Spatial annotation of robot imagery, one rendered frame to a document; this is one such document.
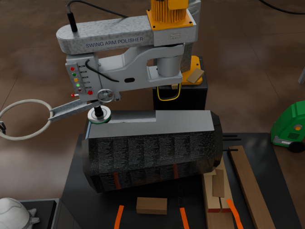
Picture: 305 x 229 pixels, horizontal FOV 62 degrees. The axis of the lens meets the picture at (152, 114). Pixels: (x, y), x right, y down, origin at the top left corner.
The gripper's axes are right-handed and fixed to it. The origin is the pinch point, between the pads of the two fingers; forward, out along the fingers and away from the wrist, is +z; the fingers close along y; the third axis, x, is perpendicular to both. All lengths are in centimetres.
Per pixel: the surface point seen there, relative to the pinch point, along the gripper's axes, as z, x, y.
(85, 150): 6, -41, 65
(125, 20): -95, -16, 115
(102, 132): -6, -38, 83
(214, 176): 44, -94, 177
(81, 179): 78, -26, 54
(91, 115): -8, -15, 79
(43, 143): 85, 46, 22
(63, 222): 15, -93, 33
